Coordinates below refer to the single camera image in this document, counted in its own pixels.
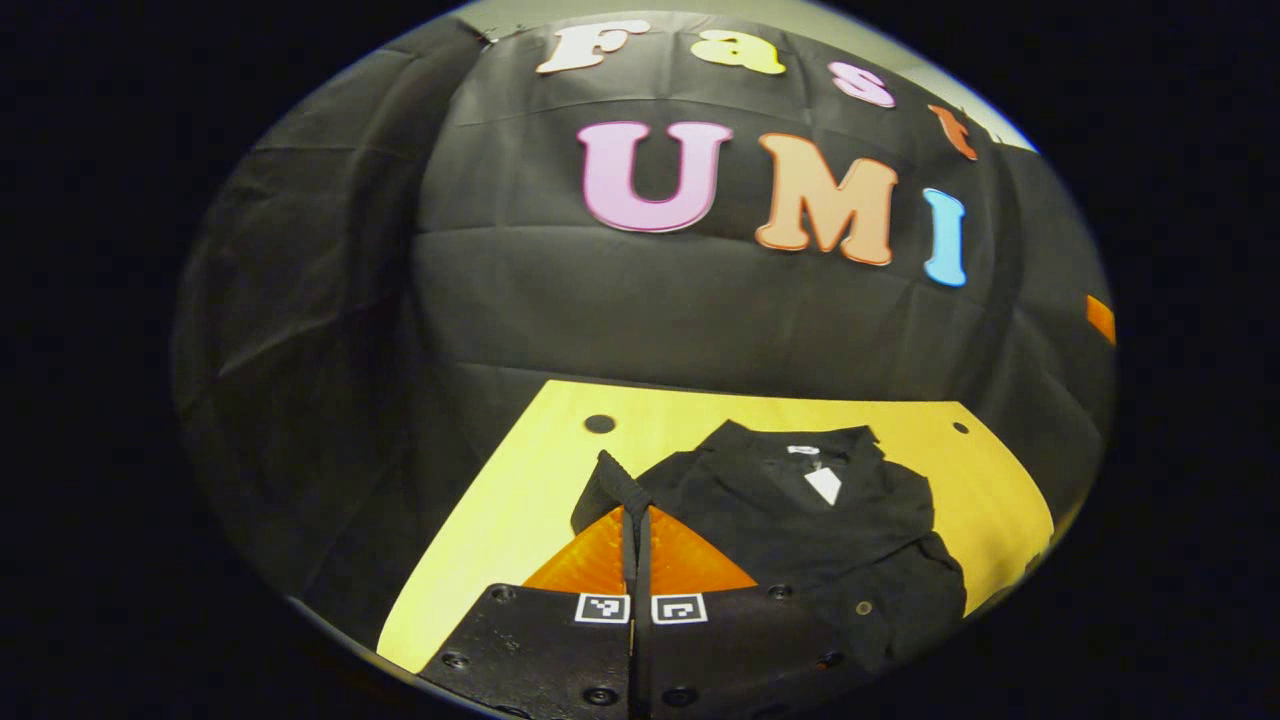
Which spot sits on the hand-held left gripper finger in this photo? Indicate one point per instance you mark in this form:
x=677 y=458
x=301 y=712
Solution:
x=627 y=570
x=645 y=570

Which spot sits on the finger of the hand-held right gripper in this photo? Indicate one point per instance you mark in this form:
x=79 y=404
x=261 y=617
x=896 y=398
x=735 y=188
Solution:
x=1102 y=322

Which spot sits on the black button shirt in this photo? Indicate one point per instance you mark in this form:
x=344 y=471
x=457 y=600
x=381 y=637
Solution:
x=820 y=540

